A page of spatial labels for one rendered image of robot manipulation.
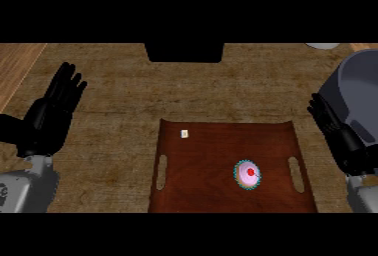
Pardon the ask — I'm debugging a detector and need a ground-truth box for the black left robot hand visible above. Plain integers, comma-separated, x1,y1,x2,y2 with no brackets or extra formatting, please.
0,61,88,159

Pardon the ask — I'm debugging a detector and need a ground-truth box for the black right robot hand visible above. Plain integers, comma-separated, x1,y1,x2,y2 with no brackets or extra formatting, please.
305,92,378,177

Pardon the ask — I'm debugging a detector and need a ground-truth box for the grey metal pot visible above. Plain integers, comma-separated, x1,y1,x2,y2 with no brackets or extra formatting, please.
316,48,378,148

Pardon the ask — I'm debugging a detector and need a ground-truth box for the pink cupcake with cherry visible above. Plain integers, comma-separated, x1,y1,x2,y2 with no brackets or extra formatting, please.
231,159,262,191

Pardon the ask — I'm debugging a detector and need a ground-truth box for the brown wooden tray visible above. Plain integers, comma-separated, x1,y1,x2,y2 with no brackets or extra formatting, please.
147,118,319,214

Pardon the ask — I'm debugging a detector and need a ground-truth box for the pale grey round object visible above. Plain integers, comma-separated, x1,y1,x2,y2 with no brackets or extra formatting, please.
304,43,342,51

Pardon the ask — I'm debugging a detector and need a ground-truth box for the black rectangular appliance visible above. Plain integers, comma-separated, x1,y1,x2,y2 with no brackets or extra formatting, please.
143,43,226,64

